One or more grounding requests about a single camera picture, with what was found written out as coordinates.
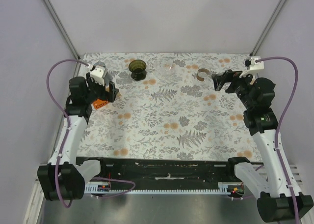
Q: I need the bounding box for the aluminium frame post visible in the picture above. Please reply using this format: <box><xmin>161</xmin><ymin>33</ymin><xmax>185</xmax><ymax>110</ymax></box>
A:
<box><xmin>42</xmin><ymin>0</ymin><xmax>80</xmax><ymax>59</ymax></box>
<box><xmin>250</xmin><ymin>0</ymin><xmax>288</xmax><ymax>56</ymax></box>

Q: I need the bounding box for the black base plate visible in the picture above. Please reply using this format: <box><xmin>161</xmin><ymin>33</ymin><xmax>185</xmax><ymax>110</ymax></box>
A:
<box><xmin>76</xmin><ymin>157</ymin><xmax>241</xmax><ymax>188</ymax></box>

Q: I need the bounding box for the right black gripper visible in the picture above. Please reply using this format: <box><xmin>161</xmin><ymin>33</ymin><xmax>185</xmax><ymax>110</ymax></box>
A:
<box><xmin>211</xmin><ymin>69</ymin><xmax>257</xmax><ymax>110</ymax></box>

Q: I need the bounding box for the orange coffee filter pack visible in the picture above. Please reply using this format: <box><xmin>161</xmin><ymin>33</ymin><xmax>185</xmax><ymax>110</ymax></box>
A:
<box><xmin>92</xmin><ymin>99</ymin><xmax>109</xmax><ymax>110</ymax></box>

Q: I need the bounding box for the glass cup with brown band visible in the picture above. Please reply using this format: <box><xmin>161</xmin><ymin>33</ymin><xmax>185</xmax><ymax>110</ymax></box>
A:
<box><xmin>196</xmin><ymin>68</ymin><xmax>212</xmax><ymax>82</ymax></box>

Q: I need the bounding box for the left aluminium frame post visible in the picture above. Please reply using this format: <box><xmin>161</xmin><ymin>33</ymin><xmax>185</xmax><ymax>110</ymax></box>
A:
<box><xmin>42</xmin><ymin>0</ymin><xmax>80</xmax><ymax>59</ymax></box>

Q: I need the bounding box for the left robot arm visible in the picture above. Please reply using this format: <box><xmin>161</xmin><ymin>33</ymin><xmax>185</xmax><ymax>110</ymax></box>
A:
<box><xmin>37</xmin><ymin>70</ymin><xmax>119</xmax><ymax>201</ymax></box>

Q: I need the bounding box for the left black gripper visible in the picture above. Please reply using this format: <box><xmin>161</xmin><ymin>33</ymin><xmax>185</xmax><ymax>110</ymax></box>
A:
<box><xmin>85</xmin><ymin>73</ymin><xmax>119</xmax><ymax>104</ymax></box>

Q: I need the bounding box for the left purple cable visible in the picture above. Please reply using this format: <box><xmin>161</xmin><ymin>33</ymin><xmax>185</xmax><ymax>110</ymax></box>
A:
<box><xmin>46</xmin><ymin>58</ymin><xmax>136</xmax><ymax>209</ymax></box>

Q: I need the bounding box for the clear glass carafe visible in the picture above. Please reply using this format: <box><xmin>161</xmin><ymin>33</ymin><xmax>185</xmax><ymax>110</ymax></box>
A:
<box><xmin>156</xmin><ymin>58</ymin><xmax>176</xmax><ymax>73</ymax></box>

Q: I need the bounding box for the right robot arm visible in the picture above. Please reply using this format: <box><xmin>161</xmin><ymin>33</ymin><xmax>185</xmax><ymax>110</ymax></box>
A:
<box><xmin>211</xmin><ymin>70</ymin><xmax>314</xmax><ymax>223</ymax></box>

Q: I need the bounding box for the right aluminium frame post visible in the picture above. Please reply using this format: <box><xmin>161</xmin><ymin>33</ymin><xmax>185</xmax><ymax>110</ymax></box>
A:
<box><xmin>250</xmin><ymin>0</ymin><xmax>288</xmax><ymax>56</ymax></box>

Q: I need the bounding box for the dark green coffee dripper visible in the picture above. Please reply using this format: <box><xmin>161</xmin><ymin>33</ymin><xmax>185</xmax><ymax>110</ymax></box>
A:
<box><xmin>129</xmin><ymin>59</ymin><xmax>147</xmax><ymax>81</ymax></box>

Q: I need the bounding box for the floral tablecloth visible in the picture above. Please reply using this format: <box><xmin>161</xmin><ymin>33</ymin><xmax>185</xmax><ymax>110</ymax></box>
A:
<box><xmin>78</xmin><ymin>53</ymin><xmax>262</xmax><ymax>162</ymax></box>

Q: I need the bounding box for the white slotted cable duct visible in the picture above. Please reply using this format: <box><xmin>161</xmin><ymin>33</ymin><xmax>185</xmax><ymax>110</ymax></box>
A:
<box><xmin>84</xmin><ymin>182</ymin><xmax>244</xmax><ymax>196</ymax></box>

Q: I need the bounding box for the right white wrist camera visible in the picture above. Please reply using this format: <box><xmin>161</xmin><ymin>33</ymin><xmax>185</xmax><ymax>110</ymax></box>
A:
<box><xmin>239</xmin><ymin>56</ymin><xmax>264</xmax><ymax>78</ymax></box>

